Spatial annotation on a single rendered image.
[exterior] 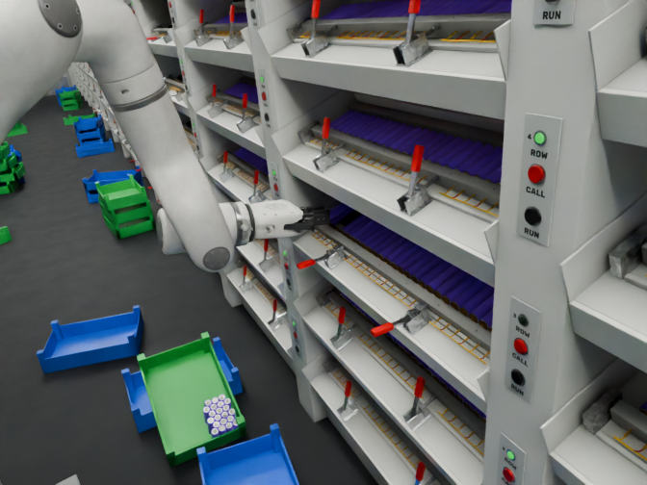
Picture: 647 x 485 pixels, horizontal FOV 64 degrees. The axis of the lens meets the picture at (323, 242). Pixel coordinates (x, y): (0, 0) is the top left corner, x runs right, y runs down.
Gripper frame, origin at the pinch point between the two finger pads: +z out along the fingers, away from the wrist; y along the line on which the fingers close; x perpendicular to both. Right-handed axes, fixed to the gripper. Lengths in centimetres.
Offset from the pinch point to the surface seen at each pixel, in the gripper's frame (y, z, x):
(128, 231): 179, -16, 63
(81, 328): 92, -45, 67
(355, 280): -16.0, 0.3, 7.7
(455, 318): -40.1, 2.6, 3.5
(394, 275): -24.3, 2.7, 3.5
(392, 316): -29.3, -0.6, 8.2
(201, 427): 20, -20, 63
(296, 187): 8.6, -1.1, -3.9
